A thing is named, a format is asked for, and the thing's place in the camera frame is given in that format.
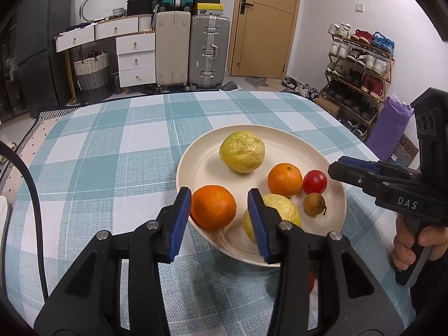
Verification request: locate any red tomato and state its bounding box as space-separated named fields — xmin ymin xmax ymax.
xmin=308 ymin=271 xmax=315 ymax=293
xmin=302 ymin=169 xmax=328 ymax=195

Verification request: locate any brown longan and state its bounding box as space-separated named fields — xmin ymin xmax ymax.
xmin=303 ymin=193 xmax=326 ymax=217

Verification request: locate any orange mandarin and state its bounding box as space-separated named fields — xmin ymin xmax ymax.
xmin=267 ymin=163 xmax=303 ymax=198
xmin=190 ymin=185 xmax=237 ymax=231

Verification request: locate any green guava fruit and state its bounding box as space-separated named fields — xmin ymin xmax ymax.
xmin=242 ymin=194 xmax=302 ymax=244

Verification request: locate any yellow-green guava fruit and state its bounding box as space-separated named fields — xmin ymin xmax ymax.
xmin=219 ymin=130 xmax=266 ymax=174

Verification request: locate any person's right hand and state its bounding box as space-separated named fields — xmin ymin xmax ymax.
xmin=392 ymin=213 xmax=448 ymax=271

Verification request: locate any purple bag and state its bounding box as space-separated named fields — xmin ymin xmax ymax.
xmin=365 ymin=95 xmax=414 ymax=162

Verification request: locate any wooden shoe rack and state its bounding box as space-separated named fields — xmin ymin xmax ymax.
xmin=320 ymin=23 xmax=395 ymax=141

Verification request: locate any teal plaid tablecloth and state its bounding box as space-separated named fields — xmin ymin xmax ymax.
xmin=4 ymin=90 xmax=418 ymax=336

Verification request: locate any cream round plate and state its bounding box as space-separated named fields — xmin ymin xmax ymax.
xmin=176 ymin=125 xmax=330 ymax=268

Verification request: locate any wooden door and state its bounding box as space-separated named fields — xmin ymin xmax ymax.
xmin=228 ymin=0 xmax=300 ymax=80

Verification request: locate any silver suitcase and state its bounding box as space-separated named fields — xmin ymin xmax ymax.
xmin=188 ymin=15 xmax=230 ymax=91

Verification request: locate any yellow black box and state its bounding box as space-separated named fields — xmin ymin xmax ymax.
xmin=196 ymin=2 xmax=224 ymax=16

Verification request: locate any woven laundry basket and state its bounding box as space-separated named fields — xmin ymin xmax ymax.
xmin=74 ymin=51 xmax=112 ymax=104

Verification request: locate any black refrigerator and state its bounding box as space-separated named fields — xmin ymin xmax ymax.
xmin=12 ymin=0 xmax=71 ymax=118

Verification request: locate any beige suitcase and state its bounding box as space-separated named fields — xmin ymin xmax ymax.
xmin=156 ymin=11 xmax=191 ymax=87

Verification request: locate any white drawer desk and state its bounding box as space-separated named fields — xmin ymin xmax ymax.
xmin=55 ymin=14 xmax=156 ymax=88

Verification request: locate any black cable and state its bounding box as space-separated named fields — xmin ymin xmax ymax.
xmin=0 ymin=141 xmax=50 ymax=301

